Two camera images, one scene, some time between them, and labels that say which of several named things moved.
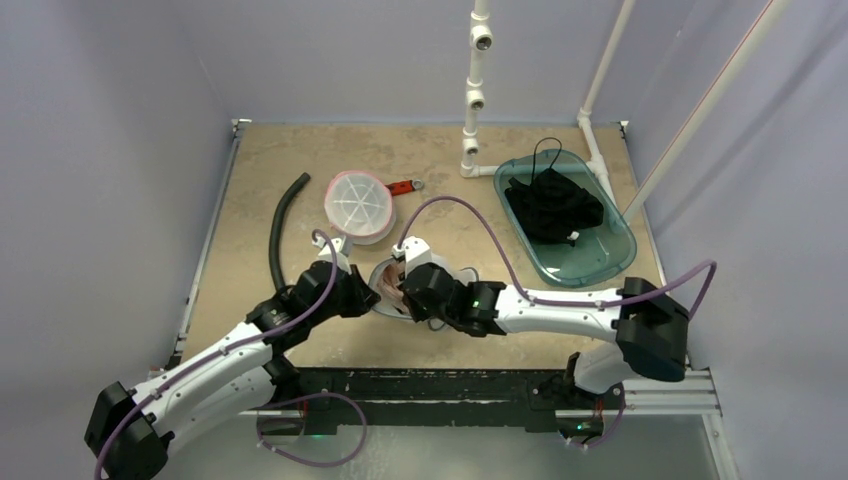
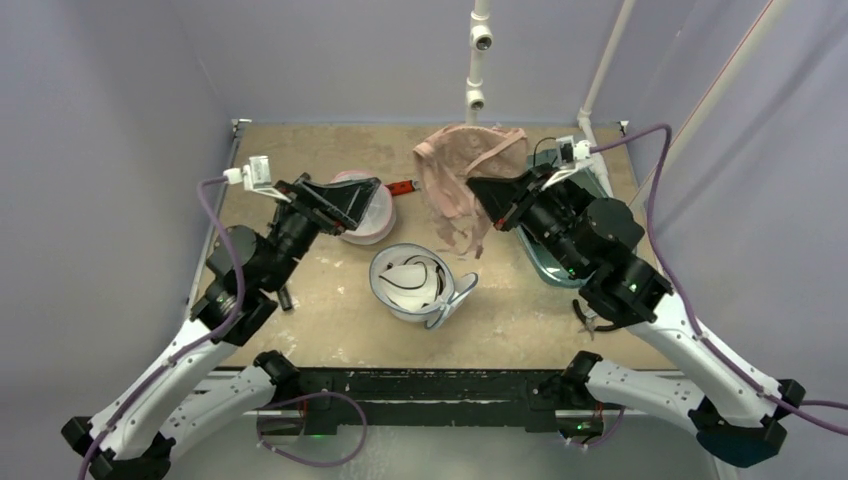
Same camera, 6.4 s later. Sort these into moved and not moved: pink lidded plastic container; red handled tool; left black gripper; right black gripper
Moved: left black gripper; right black gripper
Not moved: pink lidded plastic container; red handled tool
